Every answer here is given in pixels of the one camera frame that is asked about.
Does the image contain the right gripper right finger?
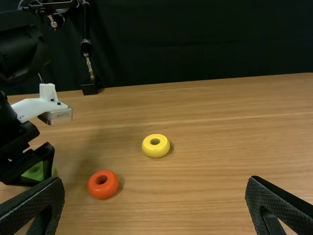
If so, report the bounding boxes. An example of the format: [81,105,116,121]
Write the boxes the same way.
[245,175,313,235]

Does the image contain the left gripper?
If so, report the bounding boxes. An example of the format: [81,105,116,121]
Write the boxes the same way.
[0,92,56,187]

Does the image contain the orange ring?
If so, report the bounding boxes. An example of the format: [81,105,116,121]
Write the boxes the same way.
[87,169,120,200]

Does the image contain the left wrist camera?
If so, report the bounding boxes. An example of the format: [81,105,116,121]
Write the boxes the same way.
[10,83,74,126]

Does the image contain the yellow ring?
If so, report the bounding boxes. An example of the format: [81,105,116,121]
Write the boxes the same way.
[141,133,171,159]

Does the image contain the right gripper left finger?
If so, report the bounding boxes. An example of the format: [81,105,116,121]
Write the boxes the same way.
[0,176,66,235]

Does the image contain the black clamp stand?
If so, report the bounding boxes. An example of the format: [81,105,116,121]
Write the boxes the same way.
[18,0,102,96]

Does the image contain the light green ring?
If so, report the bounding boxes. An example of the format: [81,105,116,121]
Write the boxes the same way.
[21,161,57,183]

